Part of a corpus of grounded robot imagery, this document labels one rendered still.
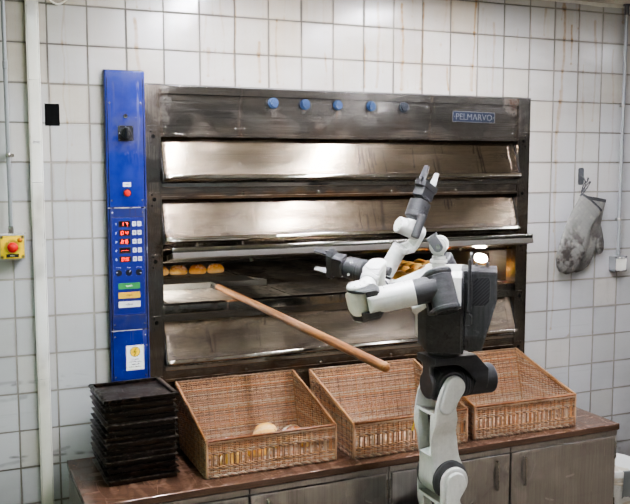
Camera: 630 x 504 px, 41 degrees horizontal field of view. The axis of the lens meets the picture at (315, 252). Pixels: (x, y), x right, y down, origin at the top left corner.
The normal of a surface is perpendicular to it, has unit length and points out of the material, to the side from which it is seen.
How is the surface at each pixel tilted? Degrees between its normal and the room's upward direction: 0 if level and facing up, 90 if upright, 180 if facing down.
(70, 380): 90
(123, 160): 90
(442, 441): 90
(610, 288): 90
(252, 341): 70
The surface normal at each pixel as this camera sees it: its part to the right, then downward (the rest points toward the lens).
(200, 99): 0.40, 0.09
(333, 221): 0.37, -0.26
